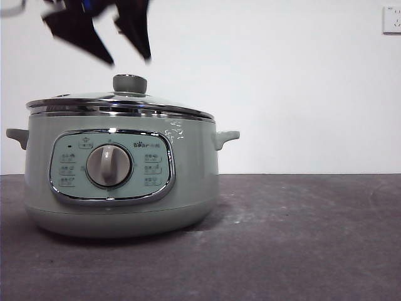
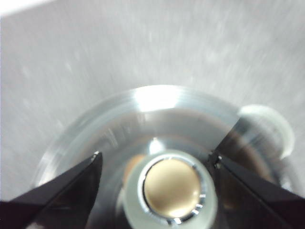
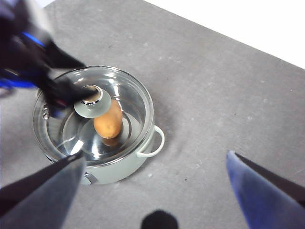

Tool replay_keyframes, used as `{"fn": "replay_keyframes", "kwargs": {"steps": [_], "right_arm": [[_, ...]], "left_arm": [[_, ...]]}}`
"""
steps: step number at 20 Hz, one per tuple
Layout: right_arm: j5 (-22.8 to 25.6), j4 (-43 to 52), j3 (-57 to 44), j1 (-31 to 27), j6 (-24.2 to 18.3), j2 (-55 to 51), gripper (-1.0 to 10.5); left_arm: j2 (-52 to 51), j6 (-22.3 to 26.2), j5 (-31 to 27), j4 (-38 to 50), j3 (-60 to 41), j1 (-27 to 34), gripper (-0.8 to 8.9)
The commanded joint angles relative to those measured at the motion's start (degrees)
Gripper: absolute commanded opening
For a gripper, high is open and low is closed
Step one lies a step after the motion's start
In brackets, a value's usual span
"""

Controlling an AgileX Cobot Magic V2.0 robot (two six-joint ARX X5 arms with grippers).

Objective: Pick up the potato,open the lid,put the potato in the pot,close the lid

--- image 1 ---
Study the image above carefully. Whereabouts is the glass lid with green knob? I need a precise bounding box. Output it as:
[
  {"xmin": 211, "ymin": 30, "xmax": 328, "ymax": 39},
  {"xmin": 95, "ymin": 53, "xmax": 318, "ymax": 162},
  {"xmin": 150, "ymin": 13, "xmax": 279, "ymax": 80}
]
[{"xmin": 25, "ymin": 73, "xmax": 216, "ymax": 122}]

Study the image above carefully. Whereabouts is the pale green electric cooking pot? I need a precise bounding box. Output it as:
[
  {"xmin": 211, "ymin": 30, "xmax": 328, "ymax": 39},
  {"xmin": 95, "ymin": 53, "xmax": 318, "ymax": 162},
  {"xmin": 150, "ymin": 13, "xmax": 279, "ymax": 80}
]
[{"xmin": 5, "ymin": 113, "xmax": 241, "ymax": 239}]

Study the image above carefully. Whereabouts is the white wall socket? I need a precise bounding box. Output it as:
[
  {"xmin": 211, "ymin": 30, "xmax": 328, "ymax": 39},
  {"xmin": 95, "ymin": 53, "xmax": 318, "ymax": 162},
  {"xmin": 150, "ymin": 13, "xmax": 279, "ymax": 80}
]
[{"xmin": 382, "ymin": 6, "xmax": 401, "ymax": 35}]

